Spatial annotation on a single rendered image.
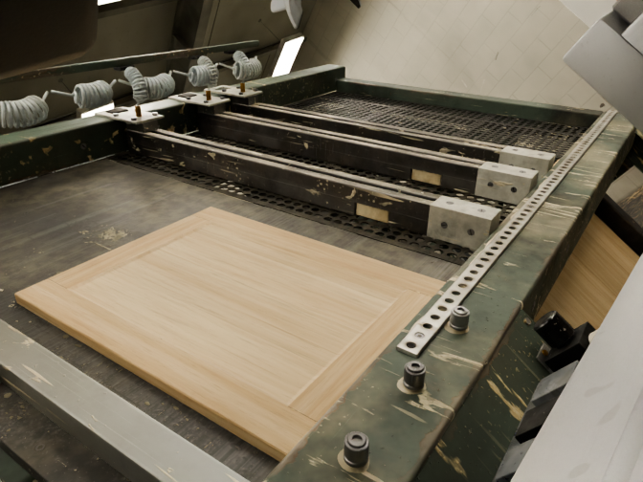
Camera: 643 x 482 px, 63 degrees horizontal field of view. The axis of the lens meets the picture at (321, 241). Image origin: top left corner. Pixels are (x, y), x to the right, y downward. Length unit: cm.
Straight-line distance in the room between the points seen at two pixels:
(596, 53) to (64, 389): 63
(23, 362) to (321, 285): 44
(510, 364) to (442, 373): 11
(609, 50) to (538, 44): 568
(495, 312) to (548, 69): 536
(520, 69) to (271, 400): 571
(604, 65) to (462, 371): 42
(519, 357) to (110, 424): 51
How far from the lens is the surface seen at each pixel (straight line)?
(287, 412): 65
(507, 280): 89
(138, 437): 63
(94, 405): 68
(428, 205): 108
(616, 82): 39
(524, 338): 80
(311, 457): 57
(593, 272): 171
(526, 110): 218
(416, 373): 63
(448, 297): 81
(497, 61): 627
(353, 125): 164
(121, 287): 93
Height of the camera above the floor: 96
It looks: 9 degrees up
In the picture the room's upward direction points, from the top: 43 degrees counter-clockwise
